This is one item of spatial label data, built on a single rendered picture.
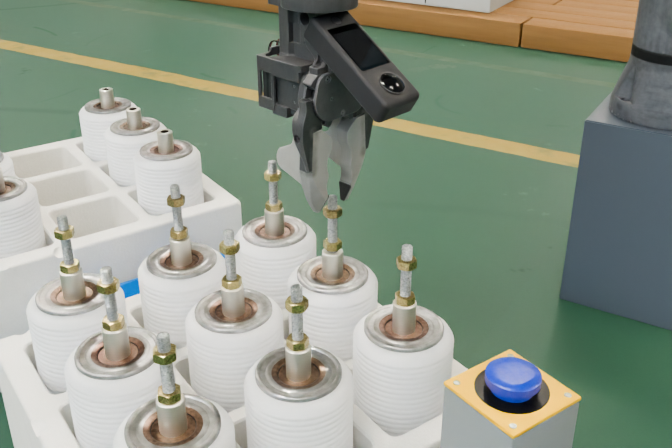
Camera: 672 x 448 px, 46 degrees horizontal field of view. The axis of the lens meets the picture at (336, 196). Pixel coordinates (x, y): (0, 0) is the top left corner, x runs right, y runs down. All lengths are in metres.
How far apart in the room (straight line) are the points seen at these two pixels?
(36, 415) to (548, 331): 0.73
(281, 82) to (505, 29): 2.00
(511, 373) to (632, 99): 0.67
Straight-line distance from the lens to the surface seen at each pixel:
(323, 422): 0.69
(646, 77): 1.19
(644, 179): 1.20
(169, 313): 0.87
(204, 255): 0.89
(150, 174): 1.15
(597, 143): 1.19
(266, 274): 0.91
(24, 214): 1.10
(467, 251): 1.42
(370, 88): 0.69
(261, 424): 0.70
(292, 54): 0.77
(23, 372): 0.89
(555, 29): 2.67
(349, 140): 0.78
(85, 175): 1.34
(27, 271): 1.09
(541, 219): 1.55
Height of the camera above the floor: 0.69
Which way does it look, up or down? 26 degrees down
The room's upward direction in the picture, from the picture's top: straight up
